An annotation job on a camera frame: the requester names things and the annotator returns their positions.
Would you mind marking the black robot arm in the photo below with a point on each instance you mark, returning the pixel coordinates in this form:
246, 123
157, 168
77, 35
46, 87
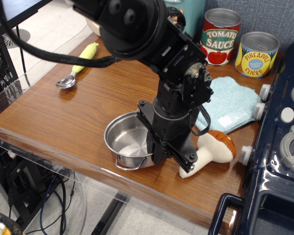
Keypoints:
184, 82

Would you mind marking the black computer tower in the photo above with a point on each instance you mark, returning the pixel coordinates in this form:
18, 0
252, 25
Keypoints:
7, 71

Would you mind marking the cream toy microwave oven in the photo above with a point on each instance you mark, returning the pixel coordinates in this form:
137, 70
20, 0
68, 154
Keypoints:
193, 17

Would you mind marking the dark blue toy stove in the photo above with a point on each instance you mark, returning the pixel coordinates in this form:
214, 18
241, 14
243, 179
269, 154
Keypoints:
267, 204

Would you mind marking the light blue cloth mitt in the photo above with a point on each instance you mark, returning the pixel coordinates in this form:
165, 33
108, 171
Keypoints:
231, 105

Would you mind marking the silver metal pot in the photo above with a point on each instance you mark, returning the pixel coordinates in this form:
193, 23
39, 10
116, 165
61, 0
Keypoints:
126, 137

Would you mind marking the pineapple slices can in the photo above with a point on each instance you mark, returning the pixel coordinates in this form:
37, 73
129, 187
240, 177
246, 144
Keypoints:
256, 54

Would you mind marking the plush mushroom toy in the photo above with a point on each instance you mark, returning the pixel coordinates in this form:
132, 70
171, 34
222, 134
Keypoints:
214, 146

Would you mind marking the tomato sauce can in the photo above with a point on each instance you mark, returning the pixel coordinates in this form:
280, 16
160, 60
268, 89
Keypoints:
219, 34

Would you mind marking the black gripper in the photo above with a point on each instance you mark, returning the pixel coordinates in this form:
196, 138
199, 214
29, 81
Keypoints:
169, 135

